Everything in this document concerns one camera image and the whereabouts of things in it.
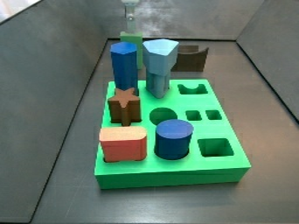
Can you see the light blue pentagonal block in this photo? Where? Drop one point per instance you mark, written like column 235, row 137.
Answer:
column 158, row 56

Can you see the green arch block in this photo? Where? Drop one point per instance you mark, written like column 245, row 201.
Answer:
column 136, row 39

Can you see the black curved holder stand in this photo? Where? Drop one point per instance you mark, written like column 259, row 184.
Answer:
column 190, row 59

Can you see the green shape sorter board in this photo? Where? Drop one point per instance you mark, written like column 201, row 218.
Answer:
column 216, row 159

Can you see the red rounded block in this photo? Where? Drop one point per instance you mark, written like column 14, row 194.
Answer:
column 122, row 143

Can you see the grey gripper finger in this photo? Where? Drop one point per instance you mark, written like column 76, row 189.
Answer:
column 129, row 14

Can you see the dark blue cylinder block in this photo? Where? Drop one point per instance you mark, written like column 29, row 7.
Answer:
column 172, row 139

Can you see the brown star block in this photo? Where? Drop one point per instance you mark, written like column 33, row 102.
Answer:
column 124, row 107

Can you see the dark blue hexagonal prism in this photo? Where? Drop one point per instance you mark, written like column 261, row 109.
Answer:
column 122, row 55

